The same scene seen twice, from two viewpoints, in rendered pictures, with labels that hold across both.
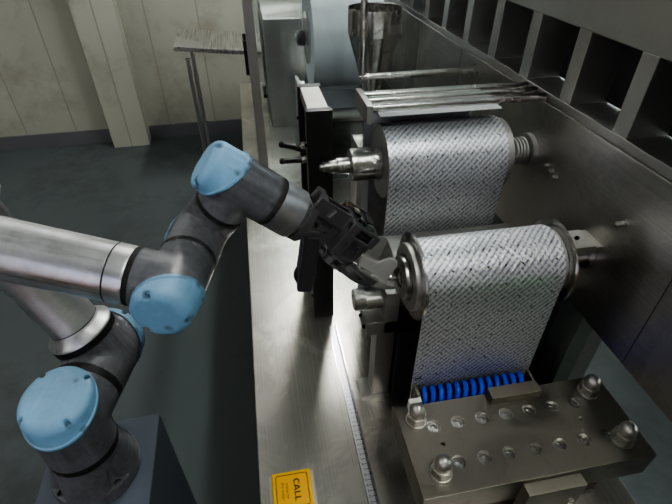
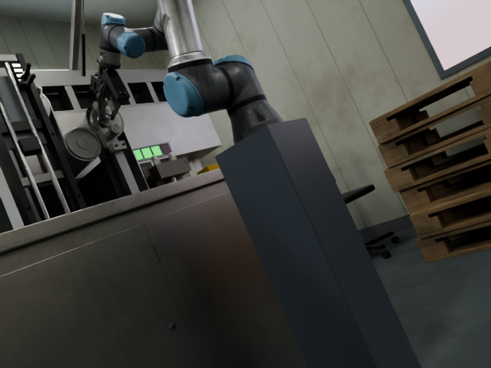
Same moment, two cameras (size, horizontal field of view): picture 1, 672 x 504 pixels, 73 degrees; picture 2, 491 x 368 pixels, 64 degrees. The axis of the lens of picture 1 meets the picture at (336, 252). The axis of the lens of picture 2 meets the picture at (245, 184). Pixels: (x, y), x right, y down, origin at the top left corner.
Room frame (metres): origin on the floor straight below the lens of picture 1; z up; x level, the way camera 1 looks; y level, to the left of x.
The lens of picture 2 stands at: (1.18, 1.24, 0.73)
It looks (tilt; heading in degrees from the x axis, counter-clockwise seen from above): 3 degrees up; 232
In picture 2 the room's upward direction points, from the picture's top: 24 degrees counter-clockwise
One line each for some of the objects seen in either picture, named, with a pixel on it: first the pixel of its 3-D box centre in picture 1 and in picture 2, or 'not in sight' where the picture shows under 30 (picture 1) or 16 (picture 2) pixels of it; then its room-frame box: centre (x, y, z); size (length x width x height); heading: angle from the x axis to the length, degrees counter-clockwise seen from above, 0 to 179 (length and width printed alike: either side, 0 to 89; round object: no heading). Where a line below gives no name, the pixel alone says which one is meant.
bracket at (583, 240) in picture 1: (578, 241); not in sight; (0.63, -0.42, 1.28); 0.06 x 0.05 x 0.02; 100
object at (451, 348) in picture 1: (479, 348); (118, 162); (0.54, -0.26, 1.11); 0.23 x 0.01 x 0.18; 100
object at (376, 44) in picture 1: (369, 134); not in sight; (1.31, -0.10, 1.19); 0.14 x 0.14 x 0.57
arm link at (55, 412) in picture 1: (69, 414); (234, 83); (0.44, 0.45, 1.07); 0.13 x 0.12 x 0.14; 177
